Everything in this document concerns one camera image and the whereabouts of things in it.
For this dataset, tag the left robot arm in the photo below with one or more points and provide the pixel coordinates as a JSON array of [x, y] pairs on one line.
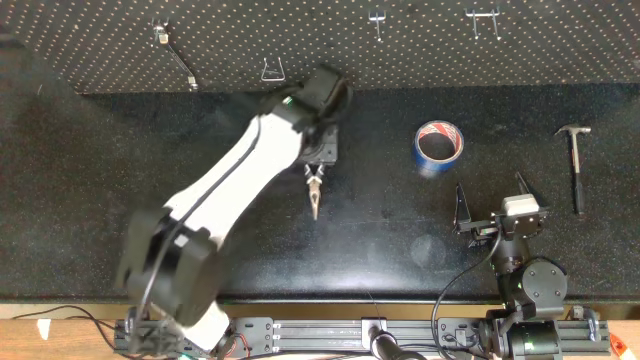
[[240, 170]]

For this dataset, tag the white tape piece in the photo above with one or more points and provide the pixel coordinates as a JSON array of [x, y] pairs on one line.
[[44, 327]]

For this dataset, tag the roll of blue tape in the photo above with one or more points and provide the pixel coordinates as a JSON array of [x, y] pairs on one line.
[[425, 162]]

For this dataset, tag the orange and white object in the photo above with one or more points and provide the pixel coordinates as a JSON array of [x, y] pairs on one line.
[[619, 346]]

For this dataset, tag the hammer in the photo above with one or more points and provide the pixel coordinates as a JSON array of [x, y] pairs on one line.
[[576, 160]]

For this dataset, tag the pliers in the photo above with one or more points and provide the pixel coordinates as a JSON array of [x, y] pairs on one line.
[[314, 197]]

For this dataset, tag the metal hook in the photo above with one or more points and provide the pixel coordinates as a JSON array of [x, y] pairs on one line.
[[160, 23], [272, 79], [377, 25], [482, 14]]

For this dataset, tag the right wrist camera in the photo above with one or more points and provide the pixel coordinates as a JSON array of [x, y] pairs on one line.
[[520, 205]]

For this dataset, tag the black pegboard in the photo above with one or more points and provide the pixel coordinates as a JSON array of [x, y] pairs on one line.
[[100, 40]]

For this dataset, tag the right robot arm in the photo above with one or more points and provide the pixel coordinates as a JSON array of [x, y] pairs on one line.
[[537, 287]]

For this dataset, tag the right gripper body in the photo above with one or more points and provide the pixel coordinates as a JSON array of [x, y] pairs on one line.
[[522, 225]]

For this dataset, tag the mounting rail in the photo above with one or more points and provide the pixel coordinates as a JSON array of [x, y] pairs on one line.
[[310, 337]]

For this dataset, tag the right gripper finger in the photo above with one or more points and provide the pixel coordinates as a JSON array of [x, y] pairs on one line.
[[461, 205], [523, 185]]

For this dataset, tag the wrench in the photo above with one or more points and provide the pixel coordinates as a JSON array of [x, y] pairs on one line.
[[176, 57]]

